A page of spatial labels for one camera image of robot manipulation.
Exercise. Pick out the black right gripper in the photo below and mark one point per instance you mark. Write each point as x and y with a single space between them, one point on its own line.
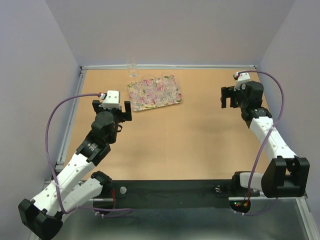
226 92

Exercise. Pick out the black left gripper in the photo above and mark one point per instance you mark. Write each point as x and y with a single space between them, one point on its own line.
123 116

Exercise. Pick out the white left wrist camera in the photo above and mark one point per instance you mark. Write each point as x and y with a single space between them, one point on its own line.
112 100

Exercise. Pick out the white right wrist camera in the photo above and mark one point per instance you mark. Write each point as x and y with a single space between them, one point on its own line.
240 78

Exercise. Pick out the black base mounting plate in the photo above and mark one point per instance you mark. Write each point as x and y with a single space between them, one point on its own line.
169 194

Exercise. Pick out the floral patterned tray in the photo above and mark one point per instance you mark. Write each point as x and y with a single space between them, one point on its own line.
136 87

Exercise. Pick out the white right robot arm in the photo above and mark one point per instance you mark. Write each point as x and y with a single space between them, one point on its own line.
287 174

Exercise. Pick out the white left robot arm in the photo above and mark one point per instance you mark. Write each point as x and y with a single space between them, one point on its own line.
43 214

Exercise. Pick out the small clear glass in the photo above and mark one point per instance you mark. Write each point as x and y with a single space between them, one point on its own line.
159 97

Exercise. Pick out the clear faceted glass tumbler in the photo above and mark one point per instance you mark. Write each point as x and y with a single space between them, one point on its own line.
166 78

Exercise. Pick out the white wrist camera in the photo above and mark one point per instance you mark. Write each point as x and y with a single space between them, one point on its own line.
240 78
112 100

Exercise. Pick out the aluminium front frame rail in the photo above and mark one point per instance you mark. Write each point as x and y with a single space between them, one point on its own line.
254 195

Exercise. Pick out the tall clear glass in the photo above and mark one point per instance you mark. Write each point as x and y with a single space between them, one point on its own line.
132 66

